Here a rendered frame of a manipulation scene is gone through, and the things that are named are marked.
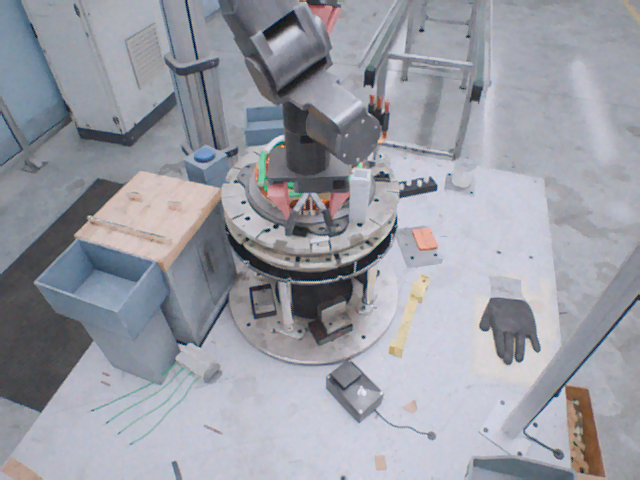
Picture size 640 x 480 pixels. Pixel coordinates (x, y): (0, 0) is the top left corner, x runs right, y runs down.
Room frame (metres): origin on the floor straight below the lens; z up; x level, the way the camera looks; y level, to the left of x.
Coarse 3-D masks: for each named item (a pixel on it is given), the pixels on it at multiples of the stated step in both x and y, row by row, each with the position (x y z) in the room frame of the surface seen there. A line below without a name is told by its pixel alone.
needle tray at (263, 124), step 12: (252, 108) 0.96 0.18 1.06; (264, 108) 0.96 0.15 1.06; (276, 108) 0.97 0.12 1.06; (252, 120) 0.96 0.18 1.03; (264, 120) 0.96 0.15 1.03; (276, 120) 0.96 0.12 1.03; (252, 132) 0.86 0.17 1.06; (264, 132) 0.86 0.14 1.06; (276, 132) 0.86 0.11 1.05; (252, 144) 0.86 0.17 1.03; (264, 144) 0.86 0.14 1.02
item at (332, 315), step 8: (336, 296) 0.54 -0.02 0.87; (320, 304) 0.52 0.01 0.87; (328, 304) 0.52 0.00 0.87; (336, 304) 0.52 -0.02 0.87; (344, 304) 0.52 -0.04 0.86; (320, 312) 0.50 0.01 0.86; (328, 312) 0.51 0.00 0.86; (336, 312) 0.51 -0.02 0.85; (344, 312) 0.52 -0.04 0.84; (320, 320) 0.50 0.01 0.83; (328, 320) 0.50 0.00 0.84; (336, 320) 0.50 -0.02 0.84; (344, 320) 0.50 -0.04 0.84; (328, 328) 0.48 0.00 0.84; (336, 328) 0.49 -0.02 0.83
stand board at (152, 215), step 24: (120, 192) 0.64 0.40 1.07; (144, 192) 0.64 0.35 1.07; (168, 192) 0.63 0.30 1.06; (192, 192) 0.63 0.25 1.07; (216, 192) 0.63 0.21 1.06; (96, 216) 0.57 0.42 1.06; (120, 216) 0.57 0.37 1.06; (144, 216) 0.57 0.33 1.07; (168, 216) 0.57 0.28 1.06; (192, 216) 0.57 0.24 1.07; (96, 240) 0.51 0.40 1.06; (120, 240) 0.51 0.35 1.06; (144, 240) 0.51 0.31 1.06; (168, 264) 0.47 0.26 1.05
